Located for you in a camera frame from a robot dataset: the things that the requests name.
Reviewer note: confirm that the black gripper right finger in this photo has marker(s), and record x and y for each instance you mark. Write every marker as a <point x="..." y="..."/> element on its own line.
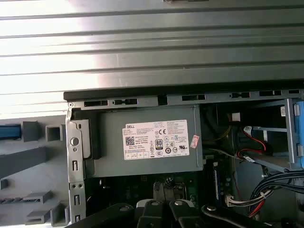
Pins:
<point x="180" y="213"/>

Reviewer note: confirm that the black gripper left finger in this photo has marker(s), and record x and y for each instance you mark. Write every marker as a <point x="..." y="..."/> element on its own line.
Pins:
<point x="152" y="213"/>

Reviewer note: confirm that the green motherboard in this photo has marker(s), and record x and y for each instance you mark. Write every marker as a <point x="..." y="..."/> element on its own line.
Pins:
<point x="196" y="190"/>

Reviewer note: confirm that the grey power supply with label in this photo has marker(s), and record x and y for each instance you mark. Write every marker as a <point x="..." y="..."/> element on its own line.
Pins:
<point x="114" y="164"/>

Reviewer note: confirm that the black open PC case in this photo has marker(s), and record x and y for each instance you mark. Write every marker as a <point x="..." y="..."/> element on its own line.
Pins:
<point x="118" y="93"/>

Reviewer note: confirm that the grey parts rack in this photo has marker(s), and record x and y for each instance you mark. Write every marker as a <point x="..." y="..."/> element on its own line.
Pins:
<point x="28" y="156"/>

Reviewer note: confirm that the grey drive cage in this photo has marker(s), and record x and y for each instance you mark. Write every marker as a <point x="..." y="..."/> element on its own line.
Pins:
<point x="291" y="130"/>

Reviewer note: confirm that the dark RAM stick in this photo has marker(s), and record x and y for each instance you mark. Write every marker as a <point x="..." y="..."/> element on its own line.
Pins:
<point x="12" y="200"/>

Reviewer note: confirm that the blue plastic cage latch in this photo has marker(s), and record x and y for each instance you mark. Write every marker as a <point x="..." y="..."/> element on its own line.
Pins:
<point x="299" y="137"/>

